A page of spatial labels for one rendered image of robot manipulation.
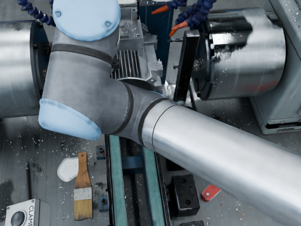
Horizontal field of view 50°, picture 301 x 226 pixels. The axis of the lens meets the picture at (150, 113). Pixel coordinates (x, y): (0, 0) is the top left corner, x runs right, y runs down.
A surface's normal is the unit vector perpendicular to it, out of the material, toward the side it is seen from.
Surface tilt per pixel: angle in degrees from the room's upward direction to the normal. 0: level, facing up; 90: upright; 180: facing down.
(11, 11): 0
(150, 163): 0
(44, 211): 66
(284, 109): 90
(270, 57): 51
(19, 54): 28
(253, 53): 43
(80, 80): 37
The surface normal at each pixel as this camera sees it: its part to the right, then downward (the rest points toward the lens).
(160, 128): -0.63, -0.21
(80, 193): 0.04, -0.56
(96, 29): 0.11, -0.16
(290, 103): 0.13, 0.82
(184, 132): -0.54, -0.40
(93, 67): 0.59, 0.03
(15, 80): 0.13, 0.35
